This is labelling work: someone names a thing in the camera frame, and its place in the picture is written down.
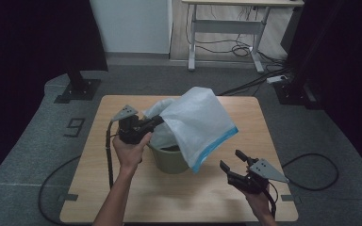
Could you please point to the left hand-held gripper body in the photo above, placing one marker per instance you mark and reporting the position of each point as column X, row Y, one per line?
column 132, row 130

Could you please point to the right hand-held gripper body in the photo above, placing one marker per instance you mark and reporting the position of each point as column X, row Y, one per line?
column 254, row 183

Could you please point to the green plastic bucket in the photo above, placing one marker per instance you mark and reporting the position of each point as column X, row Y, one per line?
column 169, row 161

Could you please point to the white plastic bag blue edge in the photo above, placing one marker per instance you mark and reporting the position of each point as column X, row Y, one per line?
column 198, row 125

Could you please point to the person's right hand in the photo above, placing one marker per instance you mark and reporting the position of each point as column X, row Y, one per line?
column 260, row 202

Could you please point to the person's left hand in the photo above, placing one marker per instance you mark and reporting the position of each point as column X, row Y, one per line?
column 130, row 155

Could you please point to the grey tape marker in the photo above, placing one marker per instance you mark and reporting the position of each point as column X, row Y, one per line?
column 68, row 197
column 289, row 198

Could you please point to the white power strip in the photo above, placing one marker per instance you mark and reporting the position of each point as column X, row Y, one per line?
column 276, row 79

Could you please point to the white partition panel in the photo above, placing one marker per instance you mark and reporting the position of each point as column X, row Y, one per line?
column 132, row 25

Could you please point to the dark curtain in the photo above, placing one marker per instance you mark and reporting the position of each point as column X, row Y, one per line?
column 342, row 62
column 28, row 62

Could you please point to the black stand with base plate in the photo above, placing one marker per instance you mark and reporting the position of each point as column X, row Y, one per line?
column 295, row 94
column 80, row 89

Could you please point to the white metal frame desk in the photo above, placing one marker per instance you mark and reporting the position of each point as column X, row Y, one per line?
column 226, row 26

